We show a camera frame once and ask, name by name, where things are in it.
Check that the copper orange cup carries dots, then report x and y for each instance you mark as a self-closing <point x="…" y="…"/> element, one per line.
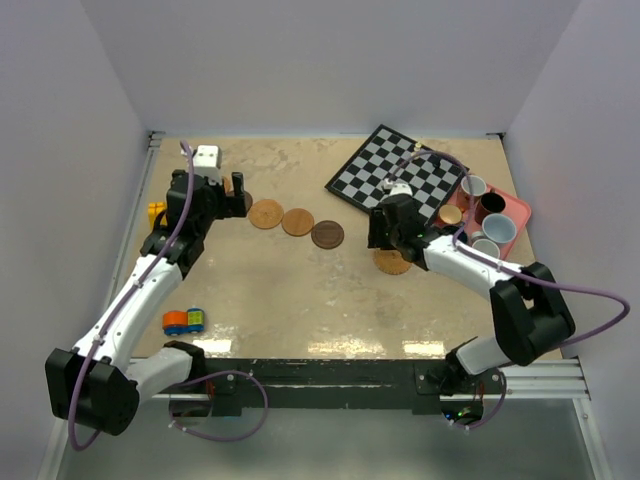
<point x="449" y="215"/>

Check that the black maroon cup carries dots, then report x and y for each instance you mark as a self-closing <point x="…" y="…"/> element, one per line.
<point x="489" y="203"/>

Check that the black white chessboard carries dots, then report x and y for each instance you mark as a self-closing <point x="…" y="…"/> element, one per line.
<point x="359" y="181"/>

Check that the aluminium left rail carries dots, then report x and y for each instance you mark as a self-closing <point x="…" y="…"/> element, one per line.
<point x="137" y="207"/>

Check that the orange toy car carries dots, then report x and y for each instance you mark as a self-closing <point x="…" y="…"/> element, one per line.
<point x="190" y="321"/>

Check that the aluminium rail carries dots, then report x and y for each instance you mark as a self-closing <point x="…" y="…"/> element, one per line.
<point x="544" y="379"/>
<point x="137" y="207"/>

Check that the light blue cup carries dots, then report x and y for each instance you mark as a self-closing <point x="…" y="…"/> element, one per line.
<point x="499" y="228"/>

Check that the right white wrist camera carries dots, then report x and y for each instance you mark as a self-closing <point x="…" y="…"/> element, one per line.
<point x="392" y="188"/>

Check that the yellow toy block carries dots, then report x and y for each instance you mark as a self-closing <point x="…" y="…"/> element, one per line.
<point x="156" y="212"/>

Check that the grey white mug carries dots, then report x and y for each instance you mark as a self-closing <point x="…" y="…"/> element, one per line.
<point x="483" y="244"/>

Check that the aluminium front rail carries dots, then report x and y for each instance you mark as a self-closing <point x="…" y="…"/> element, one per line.
<point x="544" y="379"/>

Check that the large woven rattan coaster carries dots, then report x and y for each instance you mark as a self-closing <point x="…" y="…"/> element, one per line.
<point x="390" y="262"/>

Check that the white floral mug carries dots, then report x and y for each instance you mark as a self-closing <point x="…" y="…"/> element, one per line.
<point x="471" y="189"/>

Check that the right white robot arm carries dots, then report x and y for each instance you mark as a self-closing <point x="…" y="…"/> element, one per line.
<point x="529" y="316"/>

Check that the light wooden coaster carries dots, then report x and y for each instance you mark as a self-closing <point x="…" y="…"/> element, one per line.
<point x="297" y="222"/>

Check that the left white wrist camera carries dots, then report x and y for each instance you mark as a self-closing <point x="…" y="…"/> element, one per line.
<point x="206" y="161"/>

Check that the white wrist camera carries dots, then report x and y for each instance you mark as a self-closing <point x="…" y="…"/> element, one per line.
<point x="392" y="188"/>
<point x="206" y="161"/>

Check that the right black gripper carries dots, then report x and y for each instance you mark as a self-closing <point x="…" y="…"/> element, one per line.
<point x="376" y="220"/>

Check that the small woven rattan coaster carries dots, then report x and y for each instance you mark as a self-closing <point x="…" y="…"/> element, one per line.
<point x="266" y="214"/>

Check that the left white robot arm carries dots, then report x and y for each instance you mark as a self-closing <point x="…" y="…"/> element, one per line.
<point x="94" y="384"/>

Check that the dark walnut coaster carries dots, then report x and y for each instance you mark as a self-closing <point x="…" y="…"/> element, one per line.
<point x="327" y="234"/>
<point x="249" y="199"/>

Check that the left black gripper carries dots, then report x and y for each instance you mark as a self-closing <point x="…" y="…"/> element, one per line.
<point x="230" y="206"/>

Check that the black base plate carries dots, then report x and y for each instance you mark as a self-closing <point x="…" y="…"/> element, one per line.
<point x="419" y="386"/>

